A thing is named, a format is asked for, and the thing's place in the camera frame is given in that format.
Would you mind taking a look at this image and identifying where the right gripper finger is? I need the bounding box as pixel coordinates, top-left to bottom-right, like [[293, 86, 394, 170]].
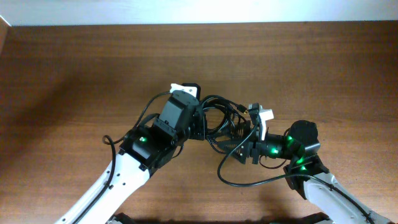
[[229, 121, 251, 139], [217, 140, 254, 164]]

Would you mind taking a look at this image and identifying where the black micro USB cable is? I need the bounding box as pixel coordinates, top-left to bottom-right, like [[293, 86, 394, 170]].
[[217, 98, 249, 114]]

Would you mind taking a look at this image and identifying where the thick black USB cable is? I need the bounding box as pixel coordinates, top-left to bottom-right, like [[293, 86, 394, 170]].
[[198, 95, 246, 155]]

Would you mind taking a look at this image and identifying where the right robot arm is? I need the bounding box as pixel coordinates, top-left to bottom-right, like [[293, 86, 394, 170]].
[[217, 103, 391, 223]]

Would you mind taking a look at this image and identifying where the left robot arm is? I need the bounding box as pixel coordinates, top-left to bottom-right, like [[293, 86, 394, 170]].
[[58, 83, 205, 223]]

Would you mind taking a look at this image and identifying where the right camera cable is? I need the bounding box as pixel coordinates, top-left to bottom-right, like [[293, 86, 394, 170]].
[[216, 123, 374, 224]]

